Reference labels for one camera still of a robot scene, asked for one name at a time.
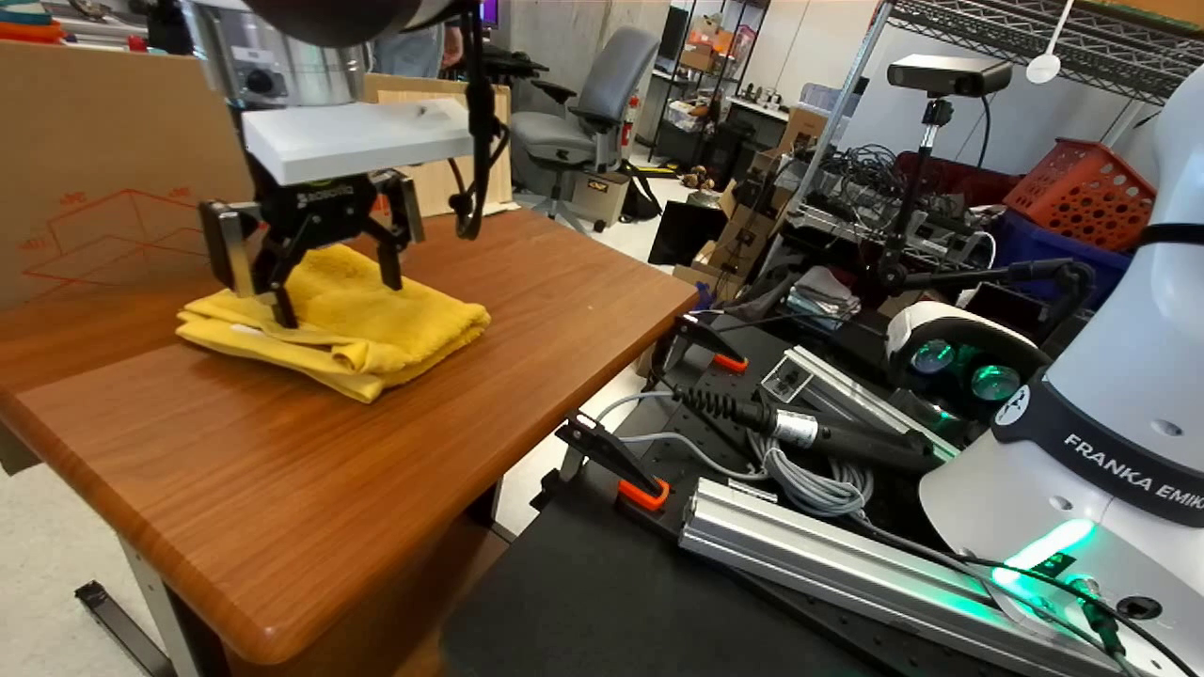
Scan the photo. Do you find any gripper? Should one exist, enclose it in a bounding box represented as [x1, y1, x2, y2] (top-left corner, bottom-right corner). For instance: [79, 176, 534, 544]
[198, 169, 427, 331]

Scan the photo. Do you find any yellow towel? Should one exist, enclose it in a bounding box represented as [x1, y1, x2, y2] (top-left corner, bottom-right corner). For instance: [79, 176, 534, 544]
[175, 243, 493, 404]

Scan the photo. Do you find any light wooden panel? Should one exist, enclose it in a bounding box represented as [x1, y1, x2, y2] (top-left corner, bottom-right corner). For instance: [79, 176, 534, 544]
[362, 73, 515, 219]

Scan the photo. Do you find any person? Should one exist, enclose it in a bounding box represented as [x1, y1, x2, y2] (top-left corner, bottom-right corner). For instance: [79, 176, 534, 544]
[371, 23, 467, 81]

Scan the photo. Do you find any large cardboard box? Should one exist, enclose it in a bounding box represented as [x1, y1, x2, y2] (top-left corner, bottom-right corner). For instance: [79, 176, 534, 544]
[0, 41, 257, 312]

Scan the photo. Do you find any small cardboard box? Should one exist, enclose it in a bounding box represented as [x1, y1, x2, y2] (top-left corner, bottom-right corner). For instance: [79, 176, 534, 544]
[571, 170, 631, 228]

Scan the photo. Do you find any grey office chair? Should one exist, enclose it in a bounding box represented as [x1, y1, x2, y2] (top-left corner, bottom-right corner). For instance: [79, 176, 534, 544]
[508, 26, 665, 235]

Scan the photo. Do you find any black clamp with orange tips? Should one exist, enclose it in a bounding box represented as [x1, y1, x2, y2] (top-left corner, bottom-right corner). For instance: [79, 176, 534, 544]
[670, 314, 752, 375]
[554, 414, 673, 512]

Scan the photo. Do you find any black metal shelf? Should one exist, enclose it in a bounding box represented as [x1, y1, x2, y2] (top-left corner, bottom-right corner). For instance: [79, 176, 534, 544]
[647, 0, 765, 168]

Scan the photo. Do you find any stack of cardboard boxes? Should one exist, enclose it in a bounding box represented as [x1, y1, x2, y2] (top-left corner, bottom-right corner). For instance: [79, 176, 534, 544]
[672, 103, 831, 294]

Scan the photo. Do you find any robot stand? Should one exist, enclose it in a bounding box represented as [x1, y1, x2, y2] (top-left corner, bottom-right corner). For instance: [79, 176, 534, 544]
[440, 308, 1204, 677]

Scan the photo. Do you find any white headset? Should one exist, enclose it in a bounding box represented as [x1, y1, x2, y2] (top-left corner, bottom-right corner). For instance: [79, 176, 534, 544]
[883, 300, 1052, 421]

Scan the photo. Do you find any dark red plastic basket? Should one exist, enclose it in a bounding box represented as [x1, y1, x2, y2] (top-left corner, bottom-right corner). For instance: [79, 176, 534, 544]
[894, 150, 1024, 210]

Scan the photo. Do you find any blue plastic bin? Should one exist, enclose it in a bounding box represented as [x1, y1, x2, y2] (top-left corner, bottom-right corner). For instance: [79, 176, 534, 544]
[990, 208, 1135, 304]

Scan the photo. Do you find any white hanging spoon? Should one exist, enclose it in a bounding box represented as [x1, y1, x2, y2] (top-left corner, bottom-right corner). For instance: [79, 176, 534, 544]
[1024, 0, 1079, 86]

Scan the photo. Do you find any orange plastic basket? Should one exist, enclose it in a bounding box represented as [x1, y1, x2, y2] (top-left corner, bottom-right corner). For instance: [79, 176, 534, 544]
[1003, 137, 1159, 254]

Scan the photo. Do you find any tangle of black cables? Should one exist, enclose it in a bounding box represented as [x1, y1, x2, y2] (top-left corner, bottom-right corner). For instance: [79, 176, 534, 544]
[816, 142, 906, 204]

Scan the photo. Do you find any short aluminium rail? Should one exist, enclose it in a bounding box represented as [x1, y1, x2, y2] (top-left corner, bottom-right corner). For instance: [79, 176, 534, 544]
[759, 345, 961, 464]

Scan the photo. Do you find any coil of grey cable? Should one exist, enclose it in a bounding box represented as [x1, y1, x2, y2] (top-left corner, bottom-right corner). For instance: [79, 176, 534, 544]
[594, 390, 878, 519]

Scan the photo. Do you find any black cable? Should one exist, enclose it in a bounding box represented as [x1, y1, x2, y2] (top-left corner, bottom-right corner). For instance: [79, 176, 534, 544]
[670, 380, 943, 473]

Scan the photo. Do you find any long aluminium rail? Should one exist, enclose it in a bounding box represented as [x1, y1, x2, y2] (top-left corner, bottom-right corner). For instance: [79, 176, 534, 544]
[678, 477, 1134, 677]

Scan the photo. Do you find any camera on mount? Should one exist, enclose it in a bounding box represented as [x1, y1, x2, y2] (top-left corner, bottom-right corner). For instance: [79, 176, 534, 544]
[867, 54, 1098, 316]

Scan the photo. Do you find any wire shelf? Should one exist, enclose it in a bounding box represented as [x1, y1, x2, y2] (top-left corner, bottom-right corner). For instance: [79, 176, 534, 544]
[788, 0, 1204, 219]

